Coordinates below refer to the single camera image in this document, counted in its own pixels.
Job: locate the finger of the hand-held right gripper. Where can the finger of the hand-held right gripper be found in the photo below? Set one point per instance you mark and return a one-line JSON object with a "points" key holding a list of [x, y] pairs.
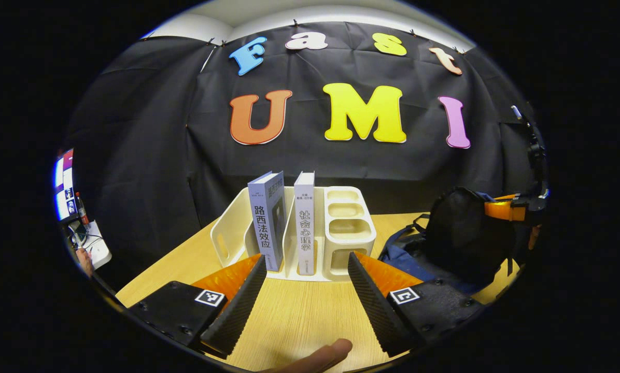
{"points": [[502, 210]]}

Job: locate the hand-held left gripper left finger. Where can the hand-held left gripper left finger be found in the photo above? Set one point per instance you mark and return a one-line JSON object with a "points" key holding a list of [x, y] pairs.
{"points": [[242, 305]]}

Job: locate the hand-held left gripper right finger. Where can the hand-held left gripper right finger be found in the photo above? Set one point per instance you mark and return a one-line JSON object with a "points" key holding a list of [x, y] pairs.
{"points": [[369, 305]]}

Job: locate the blue schoolbag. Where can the blue schoolbag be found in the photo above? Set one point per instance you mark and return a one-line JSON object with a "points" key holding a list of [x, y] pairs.
{"points": [[465, 233]]}

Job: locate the white bookshelf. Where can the white bookshelf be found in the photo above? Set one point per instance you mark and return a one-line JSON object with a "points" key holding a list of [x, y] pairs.
{"points": [[346, 243]]}

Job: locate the lavender blue book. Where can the lavender blue book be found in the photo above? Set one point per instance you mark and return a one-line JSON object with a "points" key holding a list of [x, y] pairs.
{"points": [[266, 223]]}

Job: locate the white book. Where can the white book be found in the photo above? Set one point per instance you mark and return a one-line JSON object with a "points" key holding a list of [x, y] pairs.
{"points": [[305, 223]]}

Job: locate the white power strip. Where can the white power strip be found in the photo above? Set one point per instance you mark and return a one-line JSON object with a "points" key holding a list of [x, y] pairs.
{"points": [[98, 248]]}

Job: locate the black backdrop cloth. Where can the black backdrop cloth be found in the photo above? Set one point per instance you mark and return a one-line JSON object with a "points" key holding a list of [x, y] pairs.
{"points": [[159, 155]]}

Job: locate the computer monitor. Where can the computer monitor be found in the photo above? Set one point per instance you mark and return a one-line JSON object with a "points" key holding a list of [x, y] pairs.
{"points": [[64, 186]]}

